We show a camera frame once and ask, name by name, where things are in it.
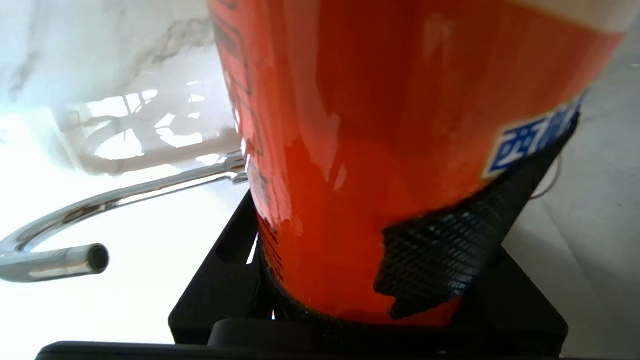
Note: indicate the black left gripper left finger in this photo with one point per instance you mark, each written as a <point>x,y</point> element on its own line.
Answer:
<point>220,295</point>

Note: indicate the orange dish soap bottle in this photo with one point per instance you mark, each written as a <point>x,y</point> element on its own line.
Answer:
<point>375,150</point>

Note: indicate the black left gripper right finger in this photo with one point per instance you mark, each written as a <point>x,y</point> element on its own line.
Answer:
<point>520,315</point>

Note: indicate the chrome gooseneck faucet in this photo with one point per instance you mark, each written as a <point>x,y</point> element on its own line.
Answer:
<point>60,262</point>

